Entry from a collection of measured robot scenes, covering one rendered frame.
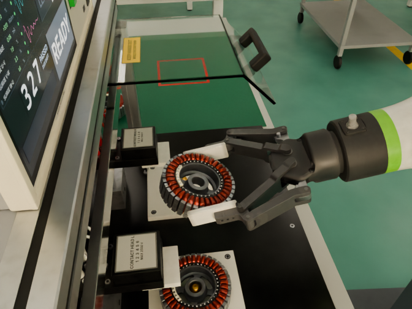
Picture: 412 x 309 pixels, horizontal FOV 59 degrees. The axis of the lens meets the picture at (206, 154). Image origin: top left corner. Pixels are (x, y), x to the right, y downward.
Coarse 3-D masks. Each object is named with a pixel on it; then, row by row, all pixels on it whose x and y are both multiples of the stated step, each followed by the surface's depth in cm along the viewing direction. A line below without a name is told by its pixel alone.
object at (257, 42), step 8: (248, 32) 67; (256, 32) 68; (240, 40) 68; (248, 40) 68; (256, 40) 64; (256, 48) 63; (264, 48) 62; (256, 56) 61; (264, 56) 60; (256, 64) 61; (264, 64) 61
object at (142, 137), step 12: (132, 132) 67; (144, 132) 67; (120, 144) 68; (132, 144) 65; (144, 144) 65; (156, 144) 68; (168, 144) 71; (120, 156) 66; (132, 156) 65; (144, 156) 65; (156, 156) 66; (168, 156) 68; (96, 168) 65
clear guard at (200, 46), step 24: (120, 24) 68; (144, 24) 68; (168, 24) 68; (192, 24) 68; (216, 24) 68; (120, 48) 61; (144, 48) 61; (168, 48) 61; (192, 48) 61; (216, 48) 61; (240, 48) 66; (120, 72) 55; (144, 72) 55; (168, 72) 55; (192, 72) 55; (216, 72) 55; (240, 72) 55; (264, 96) 58
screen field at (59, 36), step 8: (64, 8) 42; (56, 16) 39; (64, 16) 42; (56, 24) 39; (64, 24) 42; (48, 32) 36; (56, 32) 38; (64, 32) 41; (48, 40) 35; (56, 40) 38; (64, 40) 41; (72, 40) 45; (56, 48) 38; (64, 48) 41; (56, 56) 38; (64, 56) 41; (56, 64) 37; (64, 64) 40
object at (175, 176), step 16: (176, 160) 55; (192, 160) 57; (208, 160) 58; (176, 176) 53; (192, 176) 55; (208, 176) 57; (224, 176) 55; (160, 192) 54; (176, 192) 51; (192, 192) 54; (208, 192) 55; (224, 192) 53; (176, 208) 52; (192, 208) 51
